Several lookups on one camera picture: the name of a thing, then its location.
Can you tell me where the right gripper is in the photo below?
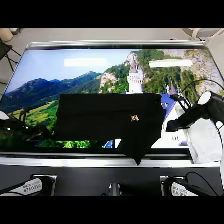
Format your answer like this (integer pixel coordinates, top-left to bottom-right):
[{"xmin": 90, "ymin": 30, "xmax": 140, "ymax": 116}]
[{"xmin": 165, "ymin": 111, "xmax": 195, "ymax": 133}]

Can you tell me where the black T-shirt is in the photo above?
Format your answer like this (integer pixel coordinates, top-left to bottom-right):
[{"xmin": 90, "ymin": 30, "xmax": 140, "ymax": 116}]
[{"xmin": 54, "ymin": 92, "xmax": 167, "ymax": 166}]

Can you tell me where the black cable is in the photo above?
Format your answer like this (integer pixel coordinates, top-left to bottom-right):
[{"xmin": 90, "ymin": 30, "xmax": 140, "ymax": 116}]
[
  {"xmin": 184, "ymin": 171, "xmax": 219, "ymax": 195},
  {"xmin": 181, "ymin": 78, "xmax": 224, "ymax": 94}
]

